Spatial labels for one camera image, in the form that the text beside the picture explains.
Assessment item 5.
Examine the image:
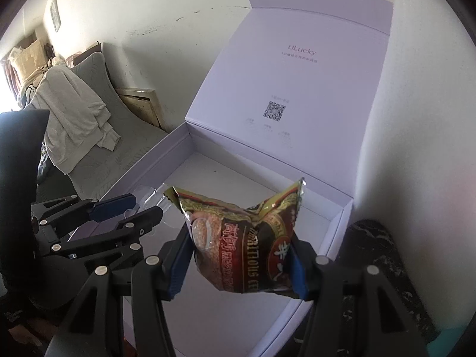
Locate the grey patterned chair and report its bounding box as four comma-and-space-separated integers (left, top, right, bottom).
69, 52, 167, 199

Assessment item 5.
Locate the cardboard box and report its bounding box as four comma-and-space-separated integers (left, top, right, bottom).
8, 40, 48, 83

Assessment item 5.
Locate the light grey sweatshirt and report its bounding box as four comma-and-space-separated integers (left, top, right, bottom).
31, 65, 119, 174

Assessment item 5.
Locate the wall picture frame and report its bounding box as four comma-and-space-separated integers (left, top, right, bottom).
50, 0, 61, 32

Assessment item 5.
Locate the wooden framed panel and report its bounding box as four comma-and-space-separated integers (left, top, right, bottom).
115, 88, 170, 131

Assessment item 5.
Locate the lavender gift box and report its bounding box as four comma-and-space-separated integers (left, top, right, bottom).
97, 0, 395, 357

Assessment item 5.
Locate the clear plastic wrapper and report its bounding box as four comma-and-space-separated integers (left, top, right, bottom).
123, 183, 184, 240

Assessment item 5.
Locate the brown gold snack packet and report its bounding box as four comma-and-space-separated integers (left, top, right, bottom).
165, 178, 306, 293

